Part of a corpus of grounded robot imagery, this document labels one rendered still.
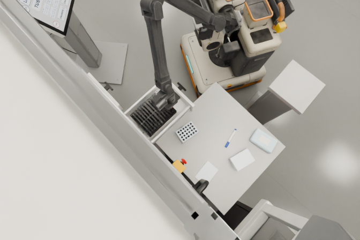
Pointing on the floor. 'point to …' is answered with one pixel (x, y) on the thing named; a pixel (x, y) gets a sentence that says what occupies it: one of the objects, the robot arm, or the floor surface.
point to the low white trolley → (219, 145)
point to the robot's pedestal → (285, 94)
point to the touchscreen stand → (97, 53)
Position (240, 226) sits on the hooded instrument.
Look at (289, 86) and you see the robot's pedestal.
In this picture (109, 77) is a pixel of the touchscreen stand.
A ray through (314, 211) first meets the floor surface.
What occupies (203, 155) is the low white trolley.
